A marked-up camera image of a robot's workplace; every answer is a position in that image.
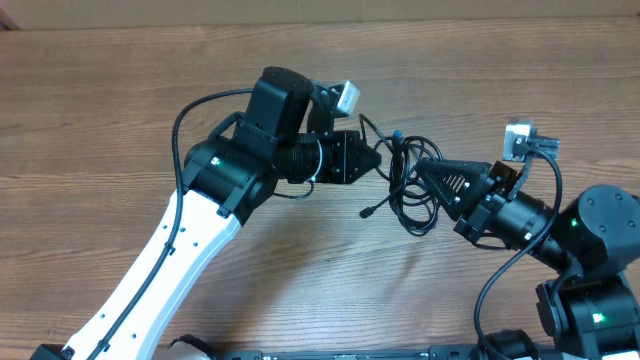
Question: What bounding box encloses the black cable bundle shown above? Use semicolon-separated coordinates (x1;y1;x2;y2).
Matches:
358;113;446;237

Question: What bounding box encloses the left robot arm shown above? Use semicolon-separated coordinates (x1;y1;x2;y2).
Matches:
34;67;381;359

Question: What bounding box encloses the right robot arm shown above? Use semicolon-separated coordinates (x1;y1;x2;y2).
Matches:
416;159;639;359

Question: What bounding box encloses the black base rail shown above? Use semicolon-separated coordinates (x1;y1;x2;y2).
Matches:
164;329;566;360

